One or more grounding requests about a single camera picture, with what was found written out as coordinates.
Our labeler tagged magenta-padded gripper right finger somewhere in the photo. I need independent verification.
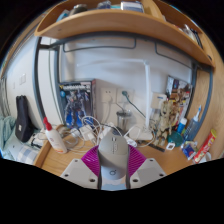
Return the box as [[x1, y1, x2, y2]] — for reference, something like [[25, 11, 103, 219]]
[[126, 145, 167, 190]]

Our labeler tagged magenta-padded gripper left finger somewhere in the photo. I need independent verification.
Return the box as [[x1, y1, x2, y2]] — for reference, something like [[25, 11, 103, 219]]
[[60, 145, 102, 190]]

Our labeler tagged grey computer mouse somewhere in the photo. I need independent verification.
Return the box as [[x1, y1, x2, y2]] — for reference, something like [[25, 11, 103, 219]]
[[98, 130, 130, 192]]

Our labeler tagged white power strip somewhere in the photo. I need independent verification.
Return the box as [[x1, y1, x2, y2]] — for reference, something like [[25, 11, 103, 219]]
[[123, 134, 138, 148]]

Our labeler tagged white charger block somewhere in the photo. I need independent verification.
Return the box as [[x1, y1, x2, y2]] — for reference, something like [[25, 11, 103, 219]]
[[79, 124, 96, 141]]

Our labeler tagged white red-capped pump bottle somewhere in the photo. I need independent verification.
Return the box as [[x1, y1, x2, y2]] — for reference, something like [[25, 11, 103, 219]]
[[43, 116, 68, 155]]

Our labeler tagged teal round lid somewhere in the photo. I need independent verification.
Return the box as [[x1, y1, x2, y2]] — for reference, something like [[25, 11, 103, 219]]
[[167, 130, 184, 147]]

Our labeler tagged small blue package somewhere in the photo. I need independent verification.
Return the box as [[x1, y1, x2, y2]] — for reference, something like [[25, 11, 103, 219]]
[[181, 142, 199, 160]]

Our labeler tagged beige robot figure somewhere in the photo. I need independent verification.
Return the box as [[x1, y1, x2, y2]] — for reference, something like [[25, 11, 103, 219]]
[[156, 99, 183, 143]]

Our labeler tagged clear glass jar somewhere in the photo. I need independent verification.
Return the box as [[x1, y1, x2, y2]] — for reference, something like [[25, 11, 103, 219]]
[[116, 109, 133, 133]]

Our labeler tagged blue plaid bed sheet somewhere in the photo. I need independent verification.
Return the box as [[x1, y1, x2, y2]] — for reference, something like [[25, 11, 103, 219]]
[[8, 133, 44, 166]]

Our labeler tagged blue tube bottle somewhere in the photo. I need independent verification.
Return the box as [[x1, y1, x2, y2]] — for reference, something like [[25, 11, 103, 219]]
[[177, 117, 188, 135]]

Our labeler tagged blue spray bottle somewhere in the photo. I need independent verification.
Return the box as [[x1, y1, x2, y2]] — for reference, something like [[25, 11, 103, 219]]
[[183, 104, 203, 142]]

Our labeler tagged blue robot model kit box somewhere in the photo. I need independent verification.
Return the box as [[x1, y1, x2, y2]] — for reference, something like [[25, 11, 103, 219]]
[[58, 78, 98, 129]]

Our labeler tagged black bag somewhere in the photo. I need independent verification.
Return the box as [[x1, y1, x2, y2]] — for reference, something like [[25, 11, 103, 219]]
[[14, 95, 35, 143]]

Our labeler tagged teal blanket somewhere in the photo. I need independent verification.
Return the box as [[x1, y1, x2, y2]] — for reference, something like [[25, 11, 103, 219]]
[[0, 115, 17, 158]]

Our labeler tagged colourful printed box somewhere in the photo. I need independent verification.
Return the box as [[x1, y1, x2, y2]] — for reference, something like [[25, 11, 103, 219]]
[[165, 75, 194, 121]]

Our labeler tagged wooden shelf unit with items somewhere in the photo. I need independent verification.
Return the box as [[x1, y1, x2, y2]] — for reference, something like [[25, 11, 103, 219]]
[[34, 0, 216, 68]]

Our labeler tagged dark green power cable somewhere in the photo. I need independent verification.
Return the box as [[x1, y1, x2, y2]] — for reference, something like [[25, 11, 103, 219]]
[[120, 89, 148, 119]]

